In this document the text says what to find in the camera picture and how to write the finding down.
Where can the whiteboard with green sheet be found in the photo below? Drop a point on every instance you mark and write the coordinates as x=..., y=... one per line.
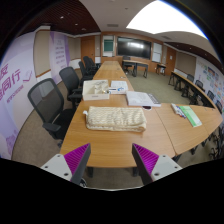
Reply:
x=108, y=45

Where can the black mesh office chair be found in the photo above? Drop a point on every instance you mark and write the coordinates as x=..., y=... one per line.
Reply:
x=83, y=70
x=46, y=100
x=69, y=78

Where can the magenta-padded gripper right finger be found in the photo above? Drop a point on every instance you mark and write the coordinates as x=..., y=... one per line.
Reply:
x=146, y=160

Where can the pack of coloured markers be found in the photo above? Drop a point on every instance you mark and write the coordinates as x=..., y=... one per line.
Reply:
x=177, y=110

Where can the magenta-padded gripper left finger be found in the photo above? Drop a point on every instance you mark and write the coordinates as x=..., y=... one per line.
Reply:
x=77, y=159

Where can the small white blue flat box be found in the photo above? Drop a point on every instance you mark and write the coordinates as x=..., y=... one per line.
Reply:
x=116, y=90

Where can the plain white whiteboard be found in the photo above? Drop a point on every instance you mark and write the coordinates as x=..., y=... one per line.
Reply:
x=157, y=52

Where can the small dark side table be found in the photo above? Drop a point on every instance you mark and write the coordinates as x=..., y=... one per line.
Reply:
x=161, y=66

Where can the white printed paper sheet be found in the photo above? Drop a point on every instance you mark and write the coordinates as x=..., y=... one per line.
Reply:
x=119, y=84

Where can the brown wooden door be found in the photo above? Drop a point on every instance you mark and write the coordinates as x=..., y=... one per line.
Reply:
x=170, y=60
x=88, y=48

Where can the long curved wooden table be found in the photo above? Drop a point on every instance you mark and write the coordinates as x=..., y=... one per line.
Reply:
x=190, y=86

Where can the group of black office chairs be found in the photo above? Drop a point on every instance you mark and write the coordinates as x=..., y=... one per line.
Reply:
x=90, y=64

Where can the large black wall screen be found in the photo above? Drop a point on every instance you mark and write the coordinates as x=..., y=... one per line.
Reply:
x=134, y=47

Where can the purple white wall banner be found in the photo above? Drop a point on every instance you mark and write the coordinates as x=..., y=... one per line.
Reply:
x=60, y=53

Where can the white compartment box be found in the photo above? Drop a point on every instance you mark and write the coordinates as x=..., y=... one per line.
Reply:
x=95, y=95

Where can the row of black chairs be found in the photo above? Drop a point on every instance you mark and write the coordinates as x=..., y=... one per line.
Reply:
x=200, y=87

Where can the dark wooden desk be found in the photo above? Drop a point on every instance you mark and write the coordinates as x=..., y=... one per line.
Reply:
x=136, y=63

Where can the bright ceiling light panel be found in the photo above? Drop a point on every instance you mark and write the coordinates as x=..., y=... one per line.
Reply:
x=163, y=18

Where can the small dark oval object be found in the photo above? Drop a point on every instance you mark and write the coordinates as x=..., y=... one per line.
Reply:
x=147, y=107

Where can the green booklet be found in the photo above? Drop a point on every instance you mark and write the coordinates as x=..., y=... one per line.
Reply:
x=191, y=116

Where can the cream zigzag patterned towel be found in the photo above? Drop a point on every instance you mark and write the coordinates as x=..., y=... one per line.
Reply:
x=115, y=118

